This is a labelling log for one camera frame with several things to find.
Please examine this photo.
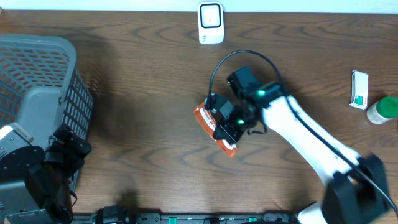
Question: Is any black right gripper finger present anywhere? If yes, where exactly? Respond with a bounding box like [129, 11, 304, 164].
[213, 124, 241, 144]
[216, 111, 236, 131]

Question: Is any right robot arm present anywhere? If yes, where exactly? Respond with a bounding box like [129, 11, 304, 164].
[212, 67, 397, 223]

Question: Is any grey plastic shopping basket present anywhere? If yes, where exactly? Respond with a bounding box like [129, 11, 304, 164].
[1, 34, 94, 159]

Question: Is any white green toothpaste box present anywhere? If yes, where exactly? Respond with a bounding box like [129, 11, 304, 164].
[349, 70, 369, 110]

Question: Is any black camera cable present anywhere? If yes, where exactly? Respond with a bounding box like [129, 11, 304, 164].
[207, 49, 398, 215]

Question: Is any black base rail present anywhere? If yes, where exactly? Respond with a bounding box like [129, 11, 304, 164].
[72, 205, 299, 224]

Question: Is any white barcode scanner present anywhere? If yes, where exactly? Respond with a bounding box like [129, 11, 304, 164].
[197, 1, 224, 45]

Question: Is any green lid jar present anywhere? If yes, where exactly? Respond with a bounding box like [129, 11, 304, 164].
[366, 96, 397, 124]

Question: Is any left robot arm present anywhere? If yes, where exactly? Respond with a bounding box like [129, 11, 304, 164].
[1, 123, 91, 223]

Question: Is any orange chocolate bar wrapper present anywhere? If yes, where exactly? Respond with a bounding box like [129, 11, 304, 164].
[193, 102, 238, 158]

